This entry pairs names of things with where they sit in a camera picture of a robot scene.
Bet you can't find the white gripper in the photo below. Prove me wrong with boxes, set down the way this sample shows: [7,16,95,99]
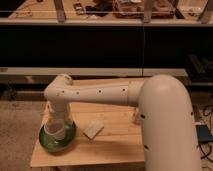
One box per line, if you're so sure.
[46,101,69,127]

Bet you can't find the white ceramic cup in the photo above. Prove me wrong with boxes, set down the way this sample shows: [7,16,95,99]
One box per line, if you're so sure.
[44,123,65,140]

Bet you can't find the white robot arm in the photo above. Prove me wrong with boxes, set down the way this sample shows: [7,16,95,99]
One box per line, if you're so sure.
[44,74,202,171]

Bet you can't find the green ceramic bowl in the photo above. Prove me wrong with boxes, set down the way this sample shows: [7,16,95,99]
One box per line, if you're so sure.
[39,122,76,153]

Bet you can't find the beige sponge block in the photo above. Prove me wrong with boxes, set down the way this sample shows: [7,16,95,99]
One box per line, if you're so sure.
[83,120,104,140]

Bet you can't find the wooden table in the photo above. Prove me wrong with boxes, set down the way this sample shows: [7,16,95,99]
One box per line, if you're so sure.
[30,79,144,168]

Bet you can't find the white figurine bottle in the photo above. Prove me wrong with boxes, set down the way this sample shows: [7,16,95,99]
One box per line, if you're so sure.
[133,108,140,124]

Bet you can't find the black phone on shelf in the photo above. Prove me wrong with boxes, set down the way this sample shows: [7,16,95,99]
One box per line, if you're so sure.
[73,3,85,15]

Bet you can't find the red tray on shelf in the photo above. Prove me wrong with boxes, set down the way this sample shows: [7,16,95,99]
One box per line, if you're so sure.
[112,0,175,18]

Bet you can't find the dark blue box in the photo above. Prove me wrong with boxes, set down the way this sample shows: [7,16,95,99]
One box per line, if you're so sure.
[196,125,213,143]

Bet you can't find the black cable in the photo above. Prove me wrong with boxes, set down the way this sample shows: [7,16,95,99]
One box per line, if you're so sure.
[193,104,213,161]

